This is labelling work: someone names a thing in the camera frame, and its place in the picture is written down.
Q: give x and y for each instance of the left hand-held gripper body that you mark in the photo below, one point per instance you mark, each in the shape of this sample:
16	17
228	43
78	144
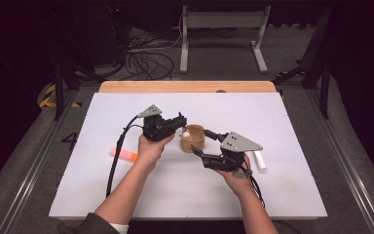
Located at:
157	128

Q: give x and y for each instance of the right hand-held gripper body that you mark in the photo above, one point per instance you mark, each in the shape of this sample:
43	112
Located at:
237	143

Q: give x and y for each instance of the tan bear pen holder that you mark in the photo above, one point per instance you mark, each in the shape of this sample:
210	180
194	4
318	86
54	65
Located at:
196	138

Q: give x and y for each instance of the white tube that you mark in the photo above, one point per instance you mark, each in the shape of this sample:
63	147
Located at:
259	161

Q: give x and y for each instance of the orange highlighter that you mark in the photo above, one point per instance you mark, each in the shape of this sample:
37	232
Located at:
125	155

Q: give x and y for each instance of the person's left hand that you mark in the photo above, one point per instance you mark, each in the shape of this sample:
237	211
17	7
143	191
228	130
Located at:
151	151

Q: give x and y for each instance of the person's right hand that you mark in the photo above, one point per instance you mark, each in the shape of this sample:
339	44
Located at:
238	182

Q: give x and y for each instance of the white table mat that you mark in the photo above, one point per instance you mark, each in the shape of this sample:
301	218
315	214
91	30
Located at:
188	195

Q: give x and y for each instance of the black equipment with red light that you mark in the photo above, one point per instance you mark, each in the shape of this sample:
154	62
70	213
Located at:
117	32

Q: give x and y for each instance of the black metal stand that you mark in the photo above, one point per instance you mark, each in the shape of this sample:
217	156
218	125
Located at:
318	48
58	84

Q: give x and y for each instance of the yellow and black floor tape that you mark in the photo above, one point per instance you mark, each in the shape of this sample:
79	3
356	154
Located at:
47	97

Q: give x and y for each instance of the dark sleeve with white cuff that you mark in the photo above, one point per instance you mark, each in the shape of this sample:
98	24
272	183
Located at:
91	226

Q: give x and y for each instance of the desk with white metal frame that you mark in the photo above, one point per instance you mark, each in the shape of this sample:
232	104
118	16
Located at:
224	19

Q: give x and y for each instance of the aluminium floor rail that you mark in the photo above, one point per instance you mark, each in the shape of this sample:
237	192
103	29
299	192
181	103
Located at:
347	162
35	169

